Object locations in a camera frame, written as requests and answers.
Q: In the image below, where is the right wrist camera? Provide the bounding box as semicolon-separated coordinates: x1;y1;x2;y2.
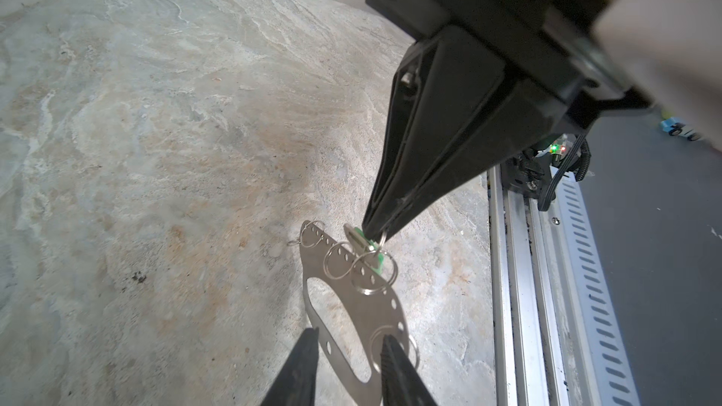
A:
592;0;721;148

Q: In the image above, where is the aluminium mounting rail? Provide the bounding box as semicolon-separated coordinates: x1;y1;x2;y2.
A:
487;167;571;405

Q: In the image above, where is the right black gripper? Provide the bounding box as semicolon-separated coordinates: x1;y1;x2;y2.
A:
362;0;652;237

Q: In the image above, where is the perforated vent strip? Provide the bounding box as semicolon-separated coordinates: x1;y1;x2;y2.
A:
550;174;640;405

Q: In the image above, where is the green plastic key tag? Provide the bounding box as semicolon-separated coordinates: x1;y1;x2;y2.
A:
348;227;385;274

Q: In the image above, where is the right black corrugated cable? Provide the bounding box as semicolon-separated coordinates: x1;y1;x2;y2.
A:
535;133;592;212

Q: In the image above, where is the right circuit board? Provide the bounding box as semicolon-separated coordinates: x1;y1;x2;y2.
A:
537;133;576;161

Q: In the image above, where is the metal key holder plate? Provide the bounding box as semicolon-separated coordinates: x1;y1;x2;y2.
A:
295;220;420;405

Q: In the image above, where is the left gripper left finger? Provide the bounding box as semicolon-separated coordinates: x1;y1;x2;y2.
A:
261;328;319;406

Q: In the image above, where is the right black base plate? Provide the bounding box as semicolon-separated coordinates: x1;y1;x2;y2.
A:
500;148;553;200

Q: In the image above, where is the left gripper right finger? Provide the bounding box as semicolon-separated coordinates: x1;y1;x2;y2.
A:
381;335;437;406

